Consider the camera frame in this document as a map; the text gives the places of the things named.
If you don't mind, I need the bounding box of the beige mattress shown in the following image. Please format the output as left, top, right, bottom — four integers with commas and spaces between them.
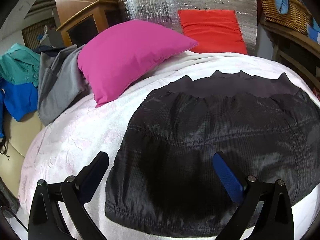
1, 112, 44, 197

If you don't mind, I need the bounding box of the silver foil insulation sheet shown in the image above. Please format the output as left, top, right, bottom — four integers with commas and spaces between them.
118, 0, 257, 55

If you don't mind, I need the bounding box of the wooden shelf unit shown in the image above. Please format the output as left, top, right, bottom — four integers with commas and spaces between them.
260, 18, 319, 95

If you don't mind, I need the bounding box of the wicker basket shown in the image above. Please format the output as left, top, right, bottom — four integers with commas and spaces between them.
258, 0, 315, 36

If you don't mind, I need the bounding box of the blue garment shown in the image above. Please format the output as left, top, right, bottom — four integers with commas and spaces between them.
1, 78, 38, 139

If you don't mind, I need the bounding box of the red pillow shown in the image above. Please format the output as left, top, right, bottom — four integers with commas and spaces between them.
178, 9, 247, 55

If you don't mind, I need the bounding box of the wooden cabinet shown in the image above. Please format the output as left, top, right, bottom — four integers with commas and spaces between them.
55, 0, 123, 47

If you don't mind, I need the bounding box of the white embossed bed blanket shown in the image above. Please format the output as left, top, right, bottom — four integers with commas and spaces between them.
18, 51, 319, 239

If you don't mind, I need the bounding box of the grey garment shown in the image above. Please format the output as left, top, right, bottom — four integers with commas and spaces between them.
37, 45, 88, 126

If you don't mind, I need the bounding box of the teal shirt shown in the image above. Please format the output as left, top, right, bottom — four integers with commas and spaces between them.
1, 43, 40, 88

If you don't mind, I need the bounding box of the black quilted jacket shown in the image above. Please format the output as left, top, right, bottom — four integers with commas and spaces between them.
105, 71, 319, 237

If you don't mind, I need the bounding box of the pink pillow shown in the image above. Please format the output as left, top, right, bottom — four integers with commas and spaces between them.
78, 20, 198, 107

